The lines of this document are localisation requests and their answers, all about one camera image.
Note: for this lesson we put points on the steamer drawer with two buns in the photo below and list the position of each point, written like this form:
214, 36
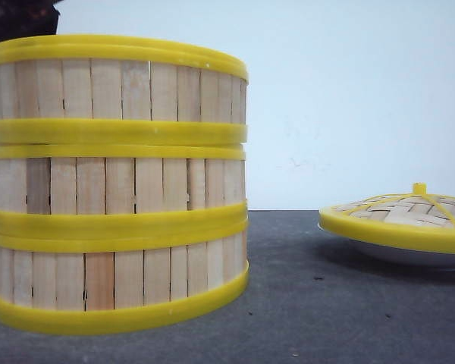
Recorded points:
99, 204

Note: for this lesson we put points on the steamer drawer with one bun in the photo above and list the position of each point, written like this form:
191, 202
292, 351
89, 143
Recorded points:
97, 95

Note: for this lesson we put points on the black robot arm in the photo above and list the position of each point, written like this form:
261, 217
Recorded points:
27, 18

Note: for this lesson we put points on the white plate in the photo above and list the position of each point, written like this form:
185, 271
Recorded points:
410, 257

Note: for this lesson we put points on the woven bamboo steamer lid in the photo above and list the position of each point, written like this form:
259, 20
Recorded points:
417, 220

